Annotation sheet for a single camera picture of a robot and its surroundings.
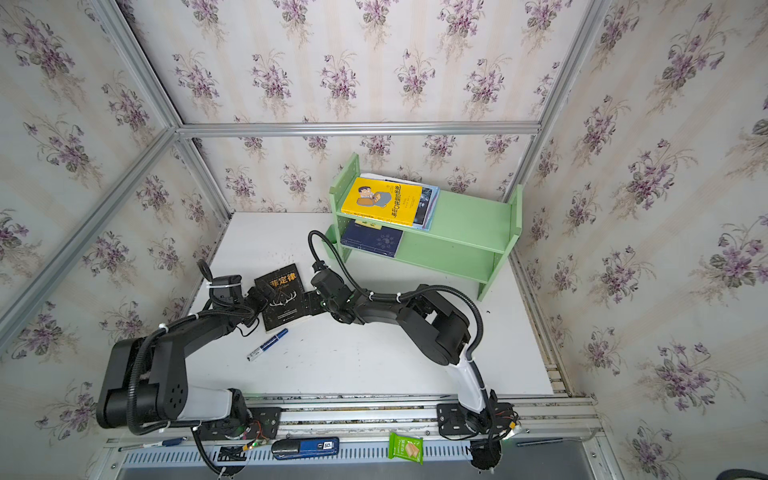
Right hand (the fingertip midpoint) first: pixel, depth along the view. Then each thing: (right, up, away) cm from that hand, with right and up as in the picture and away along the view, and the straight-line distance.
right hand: (304, 299), depth 89 cm
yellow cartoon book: (+24, +30, -5) cm, 39 cm away
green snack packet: (+30, -31, -20) cm, 48 cm away
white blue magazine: (+37, +28, -5) cm, 46 cm away
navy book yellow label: (+21, +19, +4) cm, 28 cm away
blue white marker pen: (-10, -12, -5) cm, 17 cm away
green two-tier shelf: (+48, +19, -10) cm, 53 cm away
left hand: (-12, +1, +3) cm, 13 cm away
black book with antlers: (-7, -2, +4) cm, 8 cm away
